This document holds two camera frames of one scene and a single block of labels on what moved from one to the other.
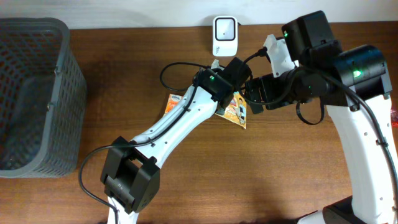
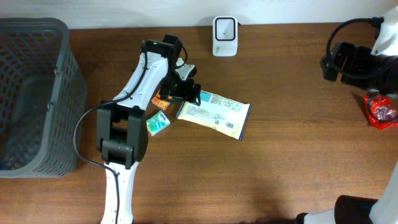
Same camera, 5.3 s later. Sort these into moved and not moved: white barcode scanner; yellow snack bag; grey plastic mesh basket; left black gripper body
Moved: left black gripper body; yellow snack bag
Not moved: grey plastic mesh basket; white barcode scanner
